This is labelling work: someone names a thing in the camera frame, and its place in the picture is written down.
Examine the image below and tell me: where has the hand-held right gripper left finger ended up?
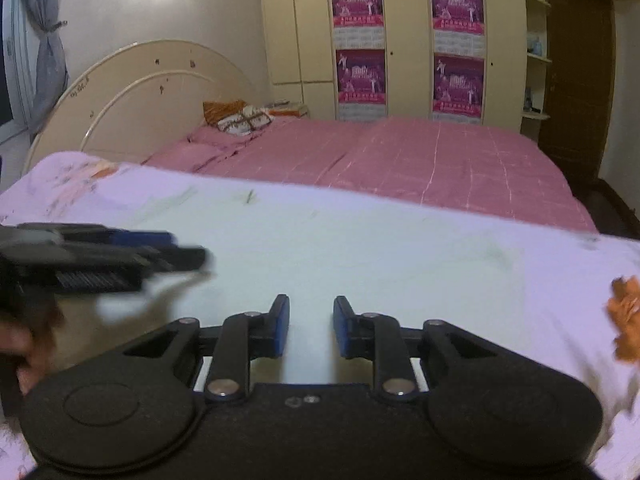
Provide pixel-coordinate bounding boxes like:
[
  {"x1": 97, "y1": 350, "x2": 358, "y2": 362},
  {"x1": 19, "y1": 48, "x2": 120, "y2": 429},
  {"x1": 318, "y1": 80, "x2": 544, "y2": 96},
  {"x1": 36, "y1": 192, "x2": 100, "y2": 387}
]
[{"x1": 120, "y1": 294, "x2": 291, "y2": 405}]

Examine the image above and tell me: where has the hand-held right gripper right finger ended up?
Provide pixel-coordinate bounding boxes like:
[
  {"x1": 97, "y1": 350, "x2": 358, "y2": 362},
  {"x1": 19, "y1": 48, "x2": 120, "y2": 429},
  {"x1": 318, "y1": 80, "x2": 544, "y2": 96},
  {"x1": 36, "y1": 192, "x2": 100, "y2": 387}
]
[{"x1": 333, "y1": 295, "x2": 507, "y2": 404}]

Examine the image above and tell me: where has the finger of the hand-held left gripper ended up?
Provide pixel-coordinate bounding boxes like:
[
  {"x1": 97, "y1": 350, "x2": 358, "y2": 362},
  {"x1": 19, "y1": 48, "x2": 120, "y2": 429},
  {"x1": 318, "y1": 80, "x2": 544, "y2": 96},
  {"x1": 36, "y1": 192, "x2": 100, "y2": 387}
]
[
  {"x1": 135, "y1": 245, "x2": 212, "y2": 276},
  {"x1": 107, "y1": 229, "x2": 177, "y2": 249}
]

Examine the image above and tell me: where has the light green knit sweater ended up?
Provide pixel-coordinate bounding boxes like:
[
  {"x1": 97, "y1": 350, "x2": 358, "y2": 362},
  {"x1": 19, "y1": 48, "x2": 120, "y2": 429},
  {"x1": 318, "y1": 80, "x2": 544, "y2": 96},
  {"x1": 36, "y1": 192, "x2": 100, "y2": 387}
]
[{"x1": 95, "y1": 180, "x2": 607, "y2": 397}]

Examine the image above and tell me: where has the person's left hand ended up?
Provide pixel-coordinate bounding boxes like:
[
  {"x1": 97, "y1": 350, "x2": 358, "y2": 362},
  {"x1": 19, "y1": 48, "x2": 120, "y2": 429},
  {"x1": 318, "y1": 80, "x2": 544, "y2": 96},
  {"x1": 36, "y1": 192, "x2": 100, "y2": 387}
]
[{"x1": 0, "y1": 304, "x2": 65, "y2": 397}]

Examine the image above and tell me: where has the cream round headboard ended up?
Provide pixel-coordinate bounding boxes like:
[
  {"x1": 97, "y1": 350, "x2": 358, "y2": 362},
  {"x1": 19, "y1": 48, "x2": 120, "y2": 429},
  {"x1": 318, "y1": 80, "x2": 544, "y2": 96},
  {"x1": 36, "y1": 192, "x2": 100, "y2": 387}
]
[{"x1": 24, "y1": 40, "x2": 274, "y2": 175}]

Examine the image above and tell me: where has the orange patterned pillow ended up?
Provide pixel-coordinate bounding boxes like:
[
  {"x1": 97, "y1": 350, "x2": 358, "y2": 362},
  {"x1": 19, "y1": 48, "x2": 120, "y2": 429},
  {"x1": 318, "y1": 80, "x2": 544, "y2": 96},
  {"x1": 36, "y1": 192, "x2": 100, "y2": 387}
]
[{"x1": 202, "y1": 100, "x2": 275, "y2": 135}]

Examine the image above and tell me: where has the pink checked bedspread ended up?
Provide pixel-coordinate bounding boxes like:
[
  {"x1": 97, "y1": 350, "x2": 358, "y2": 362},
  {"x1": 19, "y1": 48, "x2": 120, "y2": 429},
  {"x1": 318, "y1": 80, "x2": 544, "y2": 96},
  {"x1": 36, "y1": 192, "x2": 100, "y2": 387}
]
[{"x1": 142, "y1": 114, "x2": 599, "y2": 234}]

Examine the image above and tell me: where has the stack of books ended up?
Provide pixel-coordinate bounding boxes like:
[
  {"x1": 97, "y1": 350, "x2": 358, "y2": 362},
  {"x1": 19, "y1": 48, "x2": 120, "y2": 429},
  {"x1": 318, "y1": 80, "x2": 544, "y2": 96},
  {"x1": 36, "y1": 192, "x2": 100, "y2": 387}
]
[{"x1": 264, "y1": 100, "x2": 309, "y2": 119}]

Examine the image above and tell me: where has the window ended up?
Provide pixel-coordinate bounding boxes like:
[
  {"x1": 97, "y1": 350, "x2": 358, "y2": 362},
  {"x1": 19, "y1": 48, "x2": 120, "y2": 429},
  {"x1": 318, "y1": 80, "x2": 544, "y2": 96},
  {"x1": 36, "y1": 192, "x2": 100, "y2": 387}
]
[{"x1": 0, "y1": 0, "x2": 36, "y2": 142}]

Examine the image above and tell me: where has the grey blue curtain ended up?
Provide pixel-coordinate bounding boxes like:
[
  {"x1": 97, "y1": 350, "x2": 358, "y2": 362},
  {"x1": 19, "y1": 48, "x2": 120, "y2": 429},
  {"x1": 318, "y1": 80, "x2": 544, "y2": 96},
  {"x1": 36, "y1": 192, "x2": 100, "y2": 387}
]
[{"x1": 17, "y1": 0, "x2": 71, "y2": 137}]

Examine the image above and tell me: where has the purple floral bedsheet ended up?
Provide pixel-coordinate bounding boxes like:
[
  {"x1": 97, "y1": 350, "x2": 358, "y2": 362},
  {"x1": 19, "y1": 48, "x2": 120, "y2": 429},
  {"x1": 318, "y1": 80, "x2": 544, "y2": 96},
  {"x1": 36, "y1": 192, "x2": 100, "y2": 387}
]
[{"x1": 0, "y1": 152, "x2": 640, "y2": 480}]

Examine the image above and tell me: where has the cream wardrobe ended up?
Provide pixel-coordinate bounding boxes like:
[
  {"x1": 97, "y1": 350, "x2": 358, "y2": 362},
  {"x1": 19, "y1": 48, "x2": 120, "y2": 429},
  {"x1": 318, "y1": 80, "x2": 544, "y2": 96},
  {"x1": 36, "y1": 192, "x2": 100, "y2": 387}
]
[{"x1": 257, "y1": 0, "x2": 529, "y2": 132}]

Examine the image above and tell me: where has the cream corner shelf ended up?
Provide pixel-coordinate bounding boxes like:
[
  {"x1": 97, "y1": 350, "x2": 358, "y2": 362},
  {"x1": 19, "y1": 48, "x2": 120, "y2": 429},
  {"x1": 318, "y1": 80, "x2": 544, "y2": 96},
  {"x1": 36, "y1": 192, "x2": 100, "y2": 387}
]
[{"x1": 520, "y1": 0, "x2": 554, "y2": 142}]

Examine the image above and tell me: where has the brown wooden door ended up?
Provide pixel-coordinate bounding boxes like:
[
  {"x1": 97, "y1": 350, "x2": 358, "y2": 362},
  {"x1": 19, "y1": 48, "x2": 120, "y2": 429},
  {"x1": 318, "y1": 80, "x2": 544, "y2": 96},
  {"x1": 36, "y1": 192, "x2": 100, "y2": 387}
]
[{"x1": 539, "y1": 0, "x2": 617, "y2": 187}]

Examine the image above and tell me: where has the magenta wall poster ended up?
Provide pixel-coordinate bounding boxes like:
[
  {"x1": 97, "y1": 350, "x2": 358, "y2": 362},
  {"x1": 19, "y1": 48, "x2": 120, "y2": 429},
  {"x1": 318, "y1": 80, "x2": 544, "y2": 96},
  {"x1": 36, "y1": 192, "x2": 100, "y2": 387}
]
[
  {"x1": 329, "y1": 0, "x2": 385, "y2": 50},
  {"x1": 429, "y1": 0, "x2": 486, "y2": 56},
  {"x1": 334, "y1": 49, "x2": 389, "y2": 122},
  {"x1": 432, "y1": 54, "x2": 486, "y2": 125}
]

